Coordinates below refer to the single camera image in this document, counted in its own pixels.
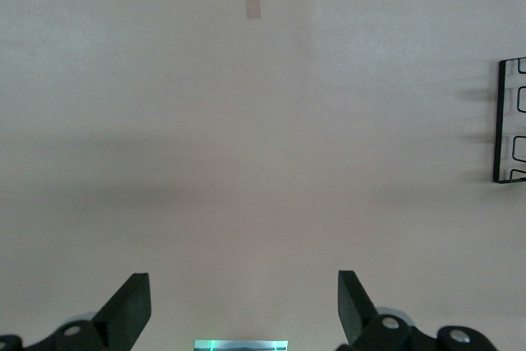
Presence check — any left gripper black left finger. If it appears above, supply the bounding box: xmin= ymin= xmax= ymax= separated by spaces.
xmin=0 ymin=271 xmax=152 ymax=351

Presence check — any small brown tape patch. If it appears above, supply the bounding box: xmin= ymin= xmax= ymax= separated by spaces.
xmin=244 ymin=0 xmax=262 ymax=21

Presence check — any black wire cup holder rack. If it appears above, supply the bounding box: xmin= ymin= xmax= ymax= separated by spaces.
xmin=492 ymin=57 xmax=526 ymax=184

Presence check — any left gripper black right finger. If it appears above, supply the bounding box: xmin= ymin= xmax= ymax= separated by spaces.
xmin=335 ymin=270 xmax=499 ymax=351

